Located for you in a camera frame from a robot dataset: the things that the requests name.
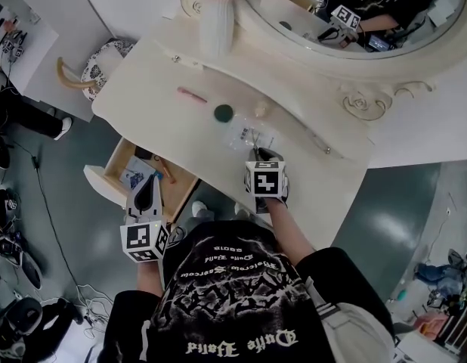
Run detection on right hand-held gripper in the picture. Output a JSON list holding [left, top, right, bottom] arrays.
[[243, 129, 289, 214]]

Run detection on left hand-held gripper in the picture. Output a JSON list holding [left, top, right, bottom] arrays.
[[119, 172, 171, 265]]

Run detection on clear plastic bag small item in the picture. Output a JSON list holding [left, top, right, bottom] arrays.
[[224, 120, 277, 154]]

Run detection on wooden drawer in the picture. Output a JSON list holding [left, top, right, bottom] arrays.
[[83, 135, 201, 227]]

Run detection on dark green round small item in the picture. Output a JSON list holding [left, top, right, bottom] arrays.
[[212, 104, 235, 124]]

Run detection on pink stick small item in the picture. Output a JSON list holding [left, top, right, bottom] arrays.
[[176, 85, 209, 106]]

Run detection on white shoulder bag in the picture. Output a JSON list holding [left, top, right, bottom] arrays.
[[304, 276, 397, 363]]

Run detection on person's right forearm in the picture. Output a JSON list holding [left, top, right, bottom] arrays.
[[264, 197, 318, 259]]

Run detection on person's left forearm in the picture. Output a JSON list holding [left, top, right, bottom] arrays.
[[136, 259, 166, 299]]

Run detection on cream table top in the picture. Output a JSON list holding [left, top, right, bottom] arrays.
[[90, 35, 375, 244]]

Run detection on brown tube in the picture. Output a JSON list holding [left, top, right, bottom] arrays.
[[159, 158, 178, 185]]

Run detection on blue patterned packet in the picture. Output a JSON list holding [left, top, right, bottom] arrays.
[[119, 156, 153, 189]]

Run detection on person's white shoe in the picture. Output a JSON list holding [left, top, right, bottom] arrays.
[[191, 200, 216, 219], [53, 116, 74, 141], [233, 201, 254, 219]]

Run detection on white ribbed vase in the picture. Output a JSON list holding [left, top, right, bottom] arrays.
[[200, 0, 236, 59]]

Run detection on patterned round stool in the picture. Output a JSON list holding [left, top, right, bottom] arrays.
[[80, 39, 137, 104]]

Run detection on person's black printed shirt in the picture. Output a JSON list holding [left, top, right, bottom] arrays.
[[103, 220, 395, 363]]

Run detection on gold curved chair back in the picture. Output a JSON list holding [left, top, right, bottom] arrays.
[[56, 56, 103, 91]]

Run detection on oval cream framed mirror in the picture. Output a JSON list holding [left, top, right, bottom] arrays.
[[233, 0, 467, 90]]

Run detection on black and white sneaker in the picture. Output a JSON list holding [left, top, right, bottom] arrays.
[[0, 232, 44, 291]]

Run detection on white side table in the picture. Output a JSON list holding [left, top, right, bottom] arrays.
[[0, 0, 61, 104]]

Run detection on black backpack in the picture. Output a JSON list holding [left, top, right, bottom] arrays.
[[0, 296, 85, 361]]

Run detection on blue cloth heap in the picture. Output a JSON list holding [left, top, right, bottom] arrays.
[[415, 262, 465, 296]]

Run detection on pink box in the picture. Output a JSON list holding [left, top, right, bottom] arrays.
[[411, 311, 450, 343]]

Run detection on black floor cable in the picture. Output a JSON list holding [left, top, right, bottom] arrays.
[[10, 138, 85, 293]]

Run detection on white floor cables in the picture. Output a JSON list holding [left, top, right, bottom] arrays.
[[75, 282, 116, 332]]

